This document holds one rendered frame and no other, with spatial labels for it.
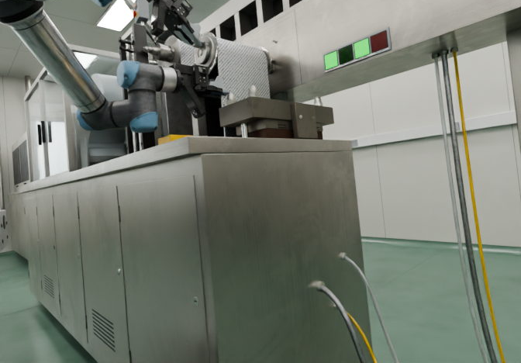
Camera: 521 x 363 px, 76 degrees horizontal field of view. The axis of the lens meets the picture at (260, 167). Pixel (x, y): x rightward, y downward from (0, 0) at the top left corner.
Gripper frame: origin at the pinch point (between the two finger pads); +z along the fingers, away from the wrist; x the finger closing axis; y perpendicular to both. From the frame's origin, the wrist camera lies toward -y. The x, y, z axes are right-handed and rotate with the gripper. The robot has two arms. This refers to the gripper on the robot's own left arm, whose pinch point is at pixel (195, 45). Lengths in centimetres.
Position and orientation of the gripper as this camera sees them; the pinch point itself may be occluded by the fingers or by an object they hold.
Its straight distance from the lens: 124.0
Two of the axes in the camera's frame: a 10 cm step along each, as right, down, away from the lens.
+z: 6.2, 6.1, 5.0
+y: 4.0, -7.9, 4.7
